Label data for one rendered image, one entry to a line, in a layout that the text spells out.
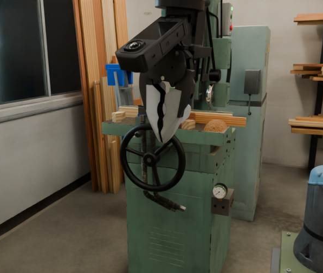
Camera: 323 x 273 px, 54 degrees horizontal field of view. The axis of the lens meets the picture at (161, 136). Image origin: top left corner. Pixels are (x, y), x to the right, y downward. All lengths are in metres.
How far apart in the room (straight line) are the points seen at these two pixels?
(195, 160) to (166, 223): 0.37
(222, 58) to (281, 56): 2.10
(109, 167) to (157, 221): 1.39
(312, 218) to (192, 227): 0.71
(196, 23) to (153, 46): 0.12
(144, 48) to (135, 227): 1.37
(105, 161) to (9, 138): 0.89
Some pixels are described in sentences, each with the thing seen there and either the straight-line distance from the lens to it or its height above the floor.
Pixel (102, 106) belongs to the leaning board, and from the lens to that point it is 2.82.
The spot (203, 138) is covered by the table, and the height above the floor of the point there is 0.87.
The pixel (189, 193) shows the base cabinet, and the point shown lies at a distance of 1.50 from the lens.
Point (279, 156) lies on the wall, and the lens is 3.90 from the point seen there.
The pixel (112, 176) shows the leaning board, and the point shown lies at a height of 0.17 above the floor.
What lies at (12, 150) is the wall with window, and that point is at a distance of 2.46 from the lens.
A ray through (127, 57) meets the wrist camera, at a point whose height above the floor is 1.21.
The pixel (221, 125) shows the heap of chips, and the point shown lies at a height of 0.92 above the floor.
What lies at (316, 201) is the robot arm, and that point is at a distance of 0.96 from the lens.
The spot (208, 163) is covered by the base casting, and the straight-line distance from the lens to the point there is 1.42.
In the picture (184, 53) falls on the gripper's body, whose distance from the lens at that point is 0.46.
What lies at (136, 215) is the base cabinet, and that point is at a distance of 1.65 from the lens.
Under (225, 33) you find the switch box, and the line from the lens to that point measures 1.78.
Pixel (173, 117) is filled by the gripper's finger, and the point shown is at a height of 1.12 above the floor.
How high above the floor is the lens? 1.21
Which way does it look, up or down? 14 degrees down
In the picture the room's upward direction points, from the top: straight up
